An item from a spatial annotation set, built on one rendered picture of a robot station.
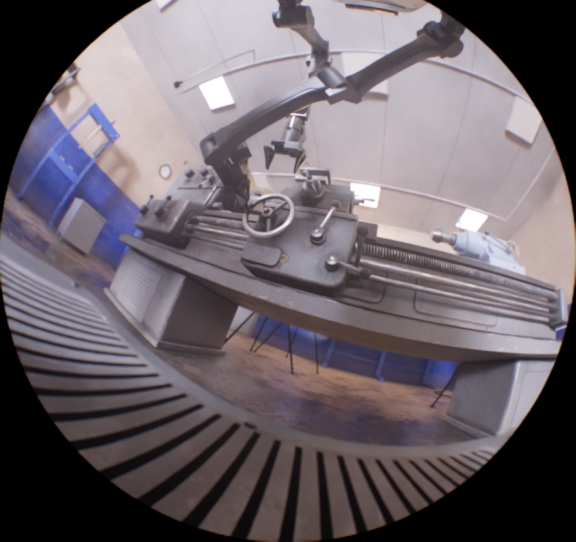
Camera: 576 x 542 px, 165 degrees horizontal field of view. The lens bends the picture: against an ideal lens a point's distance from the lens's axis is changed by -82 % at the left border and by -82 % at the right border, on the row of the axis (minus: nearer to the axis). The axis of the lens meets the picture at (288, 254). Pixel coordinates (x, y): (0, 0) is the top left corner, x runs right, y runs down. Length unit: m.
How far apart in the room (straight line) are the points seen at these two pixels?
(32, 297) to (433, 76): 3.30
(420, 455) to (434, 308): 0.76
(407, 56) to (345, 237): 0.62
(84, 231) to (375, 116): 4.27
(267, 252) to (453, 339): 0.70
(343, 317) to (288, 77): 3.24
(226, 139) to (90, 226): 2.57
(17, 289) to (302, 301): 0.62
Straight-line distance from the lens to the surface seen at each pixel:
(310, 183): 0.77
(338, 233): 0.72
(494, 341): 0.82
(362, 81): 0.61
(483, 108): 3.55
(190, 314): 1.14
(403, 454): 0.15
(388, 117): 3.35
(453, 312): 0.92
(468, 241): 1.36
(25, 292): 0.16
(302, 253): 0.69
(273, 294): 0.65
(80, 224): 2.90
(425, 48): 0.67
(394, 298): 0.83
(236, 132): 0.54
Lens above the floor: 0.32
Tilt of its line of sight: 22 degrees up
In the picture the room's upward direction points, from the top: 22 degrees clockwise
